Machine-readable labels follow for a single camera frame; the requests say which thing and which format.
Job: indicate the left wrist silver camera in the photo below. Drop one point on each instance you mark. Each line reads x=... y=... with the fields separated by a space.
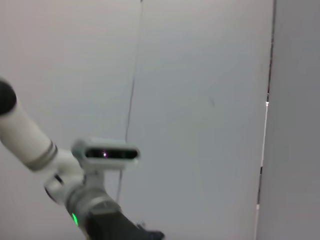
x=110 y=153

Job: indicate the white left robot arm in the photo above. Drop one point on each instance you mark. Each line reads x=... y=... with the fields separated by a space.
x=25 y=135

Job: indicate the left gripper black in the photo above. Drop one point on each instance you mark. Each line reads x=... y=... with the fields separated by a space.
x=112 y=228

